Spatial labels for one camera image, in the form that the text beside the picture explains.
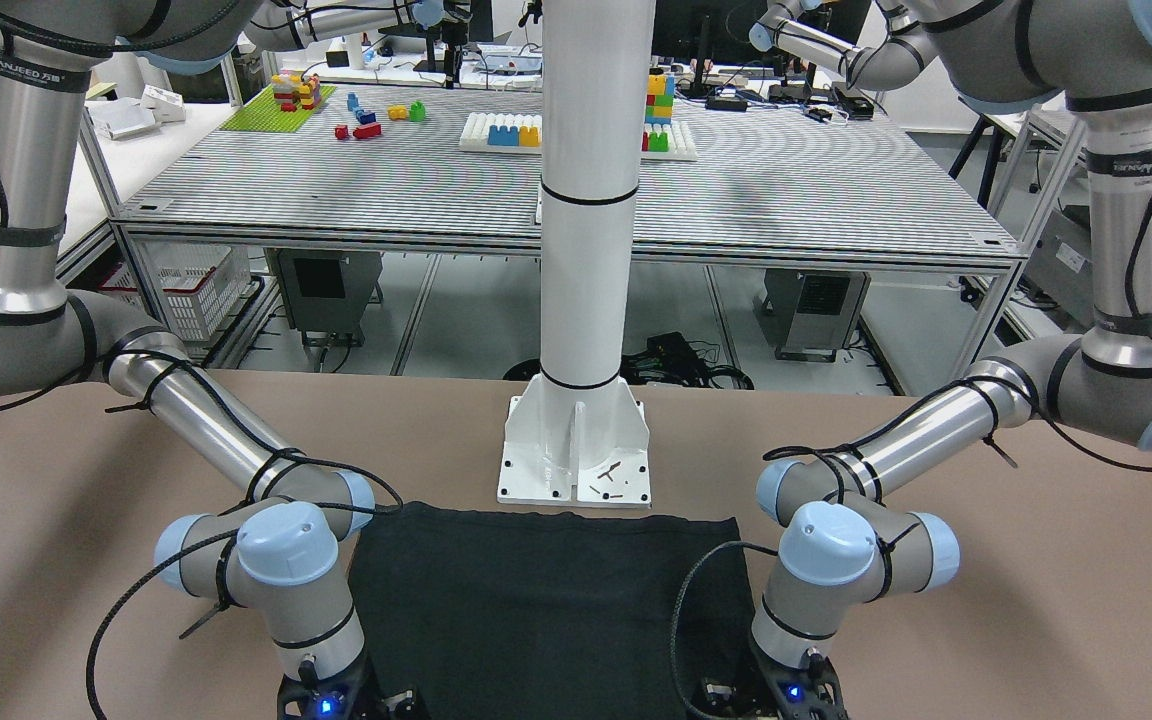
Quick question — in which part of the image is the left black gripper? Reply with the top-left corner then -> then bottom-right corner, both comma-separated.
702,641 -> 849,719

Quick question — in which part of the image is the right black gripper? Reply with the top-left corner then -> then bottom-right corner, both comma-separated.
278,655 -> 381,719

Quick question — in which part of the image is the black graphic t-shirt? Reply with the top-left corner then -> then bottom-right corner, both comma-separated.
349,503 -> 753,719

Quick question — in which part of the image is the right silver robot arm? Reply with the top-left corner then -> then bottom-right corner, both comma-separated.
0,1 -> 387,719

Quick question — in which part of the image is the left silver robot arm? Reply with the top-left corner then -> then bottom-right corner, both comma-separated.
687,1 -> 1152,719

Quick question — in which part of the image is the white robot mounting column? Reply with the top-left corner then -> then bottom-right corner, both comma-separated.
497,1 -> 655,507

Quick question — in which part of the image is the white plastic crate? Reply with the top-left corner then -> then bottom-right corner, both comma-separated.
147,243 -> 250,342

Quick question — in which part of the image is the white block tray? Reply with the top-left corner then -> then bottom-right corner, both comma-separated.
457,111 -> 700,162

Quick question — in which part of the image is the green lego baseplate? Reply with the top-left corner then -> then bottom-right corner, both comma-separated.
219,83 -> 338,132

